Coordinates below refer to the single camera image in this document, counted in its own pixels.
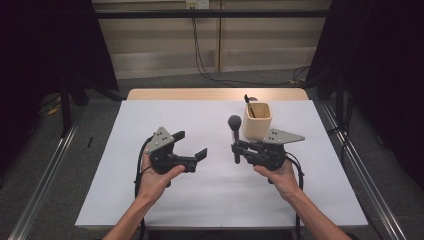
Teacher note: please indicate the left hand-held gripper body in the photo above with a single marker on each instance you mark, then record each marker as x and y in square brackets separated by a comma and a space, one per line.
[161, 143]

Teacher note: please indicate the person's right hand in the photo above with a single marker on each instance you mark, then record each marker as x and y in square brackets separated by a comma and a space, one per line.
[283, 181]

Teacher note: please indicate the wooden table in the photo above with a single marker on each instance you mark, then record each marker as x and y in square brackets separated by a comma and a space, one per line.
[200, 94]

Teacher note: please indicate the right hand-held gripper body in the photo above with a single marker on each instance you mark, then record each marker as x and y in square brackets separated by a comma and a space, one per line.
[270, 155]

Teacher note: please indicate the small black floor object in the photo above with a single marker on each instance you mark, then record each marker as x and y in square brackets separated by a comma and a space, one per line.
[90, 142]

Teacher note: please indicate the black curtain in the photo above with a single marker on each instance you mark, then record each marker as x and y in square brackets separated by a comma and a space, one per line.
[383, 66]
[40, 50]

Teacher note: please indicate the black horizontal bar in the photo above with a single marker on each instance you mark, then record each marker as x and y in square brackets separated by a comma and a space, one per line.
[213, 13]

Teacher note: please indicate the white wall socket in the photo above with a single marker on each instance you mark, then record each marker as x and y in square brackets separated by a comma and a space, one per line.
[197, 4]

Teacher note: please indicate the thin black makeup brush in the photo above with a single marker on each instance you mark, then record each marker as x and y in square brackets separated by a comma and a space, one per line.
[250, 108]

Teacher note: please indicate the black metal stand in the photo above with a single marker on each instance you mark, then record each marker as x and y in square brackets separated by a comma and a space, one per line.
[65, 110]

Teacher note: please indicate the person's left hand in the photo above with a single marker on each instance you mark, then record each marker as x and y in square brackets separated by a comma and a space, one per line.
[151, 185]

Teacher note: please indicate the cream square brush holder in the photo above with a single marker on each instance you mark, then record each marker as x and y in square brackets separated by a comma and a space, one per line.
[256, 128]

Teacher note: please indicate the aluminium floor rail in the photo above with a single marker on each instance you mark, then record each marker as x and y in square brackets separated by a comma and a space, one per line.
[43, 186]
[366, 180]

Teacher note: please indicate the white table mat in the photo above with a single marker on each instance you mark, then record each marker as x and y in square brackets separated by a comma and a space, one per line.
[216, 200]

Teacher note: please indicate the large black makeup brush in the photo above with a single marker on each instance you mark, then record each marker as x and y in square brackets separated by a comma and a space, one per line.
[235, 122]

